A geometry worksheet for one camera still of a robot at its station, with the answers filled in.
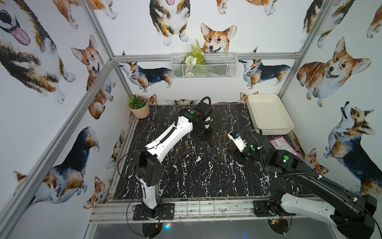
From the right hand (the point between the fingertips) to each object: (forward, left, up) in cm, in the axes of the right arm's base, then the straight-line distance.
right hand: (229, 146), depth 70 cm
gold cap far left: (+21, +3, -23) cm, 31 cm away
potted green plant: (+37, +57, -10) cm, 69 cm away
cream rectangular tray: (+39, -38, -23) cm, 59 cm away
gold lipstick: (+9, +29, -23) cm, 38 cm away
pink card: (+15, -38, -25) cm, 48 cm away
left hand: (+7, +8, -4) cm, 11 cm away
